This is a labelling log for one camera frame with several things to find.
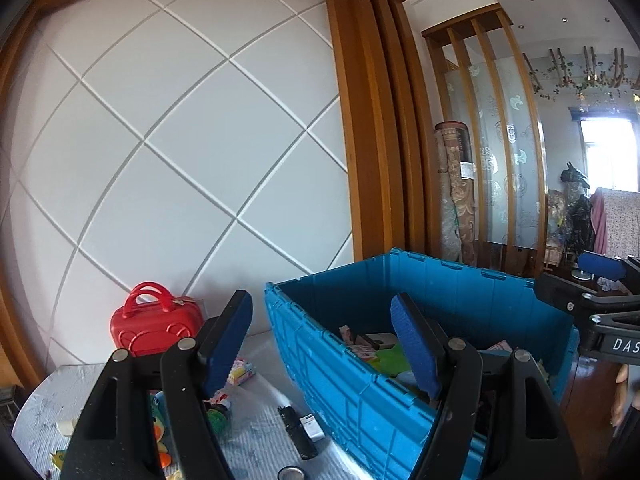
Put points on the pink yellow candy pack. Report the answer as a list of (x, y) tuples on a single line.
[(241, 372)]

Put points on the wooden wall trim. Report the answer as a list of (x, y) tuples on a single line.
[(370, 135)]

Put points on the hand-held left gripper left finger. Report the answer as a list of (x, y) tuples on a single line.
[(230, 340)]

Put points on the window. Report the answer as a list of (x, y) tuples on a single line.
[(610, 155)]

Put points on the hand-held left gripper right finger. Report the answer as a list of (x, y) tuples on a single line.
[(415, 350)]

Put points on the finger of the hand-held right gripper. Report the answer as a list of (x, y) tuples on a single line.
[(600, 266), (560, 290)]

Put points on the person's right hand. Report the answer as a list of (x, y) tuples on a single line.
[(622, 405)]

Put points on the floral cloth cover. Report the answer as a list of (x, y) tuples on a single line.
[(620, 220)]

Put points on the light blue plastic shoehorn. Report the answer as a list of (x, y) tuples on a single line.
[(412, 379)]

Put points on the blue plastic crate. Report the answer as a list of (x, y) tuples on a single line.
[(340, 385)]

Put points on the dark green bundle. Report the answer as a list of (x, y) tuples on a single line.
[(577, 210)]

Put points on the green plush hat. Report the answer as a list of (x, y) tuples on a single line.
[(392, 362)]

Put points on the rolled patterned carpet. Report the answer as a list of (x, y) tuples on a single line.
[(457, 185)]

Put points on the desktop with white cloth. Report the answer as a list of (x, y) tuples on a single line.
[(260, 435)]

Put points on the white stand base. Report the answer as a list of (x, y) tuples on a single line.
[(581, 274)]

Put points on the pink packet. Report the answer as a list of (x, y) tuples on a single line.
[(497, 346)]

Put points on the black white box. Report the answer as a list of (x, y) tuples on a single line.
[(378, 340)]

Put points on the black tape roll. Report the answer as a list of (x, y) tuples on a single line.
[(291, 474)]

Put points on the red toy suitcase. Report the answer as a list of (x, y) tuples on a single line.
[(145, 325)]

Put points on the hanging vine decoration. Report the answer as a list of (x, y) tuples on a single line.
[(585, 77)]

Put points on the wooden screen partition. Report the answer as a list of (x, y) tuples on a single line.
[(500, 110)]

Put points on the small cream packet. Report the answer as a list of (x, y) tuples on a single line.
[(66, 426)]

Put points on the pink white small box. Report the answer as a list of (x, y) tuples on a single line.
[(365, 352)]

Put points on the wooden crib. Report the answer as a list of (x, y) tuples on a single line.
[(555, 255)]

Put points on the orange green plush toy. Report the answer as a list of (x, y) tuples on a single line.
[(157, 427)]

